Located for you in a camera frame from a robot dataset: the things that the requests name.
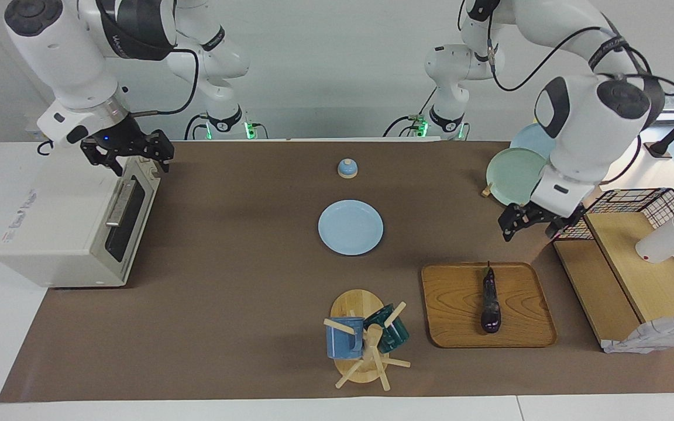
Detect brown table mat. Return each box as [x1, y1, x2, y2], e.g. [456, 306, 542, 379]
[0, 140, 674, 403]

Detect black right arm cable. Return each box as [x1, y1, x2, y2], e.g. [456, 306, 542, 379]
[131, 48, 201, 116]

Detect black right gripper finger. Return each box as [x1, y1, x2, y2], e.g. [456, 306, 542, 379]
[138, 129, 175, 174]
[80, 142, 125, 177]

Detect beige toaster oven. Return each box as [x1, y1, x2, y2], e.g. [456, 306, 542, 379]
[0, 149, 161, 288]

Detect dark green mug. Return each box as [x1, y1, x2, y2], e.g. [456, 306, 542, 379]
[363, 303, 410, 354]

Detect pale green plate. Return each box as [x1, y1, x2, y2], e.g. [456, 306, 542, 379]
[486, 147, 549, 207]

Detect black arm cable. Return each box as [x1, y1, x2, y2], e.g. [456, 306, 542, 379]
[131, 48, 201, 116]
[485, 26, 674, 187]

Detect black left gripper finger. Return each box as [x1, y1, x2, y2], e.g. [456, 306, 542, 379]
[546, 204, 585, 239]
[498, 204, 528, 243]

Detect rectangular wooden tray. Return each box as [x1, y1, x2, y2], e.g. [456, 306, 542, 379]
[421, 262, 558, 349]

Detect light blue racked plate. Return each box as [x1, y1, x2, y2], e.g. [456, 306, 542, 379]
[510, 122, 555, 161]

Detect glass oven door with handle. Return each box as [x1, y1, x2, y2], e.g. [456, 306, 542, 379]
[102, 155, 161, 282]

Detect white cup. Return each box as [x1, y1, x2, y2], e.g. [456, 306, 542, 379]
[635, 215, 674, 264]

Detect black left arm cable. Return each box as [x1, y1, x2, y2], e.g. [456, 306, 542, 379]
[485, 26, 674, 187]

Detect grey folded cloth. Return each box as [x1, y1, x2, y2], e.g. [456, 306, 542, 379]
[603, 315, 674, 355]

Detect wooden shelf with wire basket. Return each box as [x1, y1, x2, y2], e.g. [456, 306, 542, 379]
[552, 188, 674, 354]

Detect dark purple eggplant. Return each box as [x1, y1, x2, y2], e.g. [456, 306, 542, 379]
[480, 261, 503, 334]

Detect wooden mug tree stand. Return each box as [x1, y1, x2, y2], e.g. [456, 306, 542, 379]
[323, 289, 412, 392]

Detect light blue serving plate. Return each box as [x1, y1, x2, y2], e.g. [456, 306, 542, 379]
[318, 199, 384, 257]

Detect blue mug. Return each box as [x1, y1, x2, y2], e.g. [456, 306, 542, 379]
[325, 316, 366, 360]

